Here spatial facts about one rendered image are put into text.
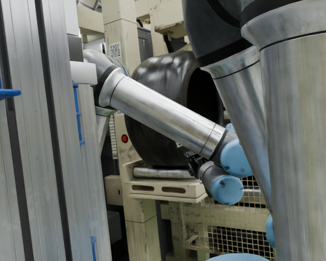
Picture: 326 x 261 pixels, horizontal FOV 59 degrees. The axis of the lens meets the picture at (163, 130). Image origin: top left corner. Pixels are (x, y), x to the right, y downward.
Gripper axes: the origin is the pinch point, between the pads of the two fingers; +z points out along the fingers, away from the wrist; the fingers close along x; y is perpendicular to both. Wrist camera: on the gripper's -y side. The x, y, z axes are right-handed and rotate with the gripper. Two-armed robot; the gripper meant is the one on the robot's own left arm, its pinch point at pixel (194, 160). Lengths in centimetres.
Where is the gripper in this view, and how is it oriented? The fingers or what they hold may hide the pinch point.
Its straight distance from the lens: 104.6
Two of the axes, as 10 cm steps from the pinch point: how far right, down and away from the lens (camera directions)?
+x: -9.0, 4.3, -0.7
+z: -1.6, -1.7, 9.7
